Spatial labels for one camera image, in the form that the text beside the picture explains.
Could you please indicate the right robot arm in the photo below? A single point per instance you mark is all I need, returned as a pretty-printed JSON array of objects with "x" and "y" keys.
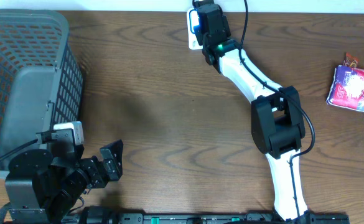
[{"x": 277, "y": 120}]

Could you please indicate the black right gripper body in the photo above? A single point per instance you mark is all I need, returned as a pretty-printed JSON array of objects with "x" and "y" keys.
[{"x": 200, "y": 36}]

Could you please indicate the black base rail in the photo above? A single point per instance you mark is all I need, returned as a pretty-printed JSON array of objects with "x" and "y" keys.
[{"x": 253, "y": 217}]

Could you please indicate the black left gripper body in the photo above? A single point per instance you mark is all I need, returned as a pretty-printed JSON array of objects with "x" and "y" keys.
[{"x": 107, "y": 166}]

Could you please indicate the orange brown chocolate bar wrapper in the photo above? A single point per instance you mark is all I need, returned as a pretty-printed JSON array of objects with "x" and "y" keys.
[{"x": 350, "y": 61}]

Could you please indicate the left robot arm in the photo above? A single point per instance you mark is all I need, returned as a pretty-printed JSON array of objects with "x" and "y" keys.
[{"x": 43, "y": 186}]

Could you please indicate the red purple snack bag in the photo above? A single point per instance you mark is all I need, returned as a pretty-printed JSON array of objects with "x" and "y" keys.
[{"x": 347, "y": 89}]

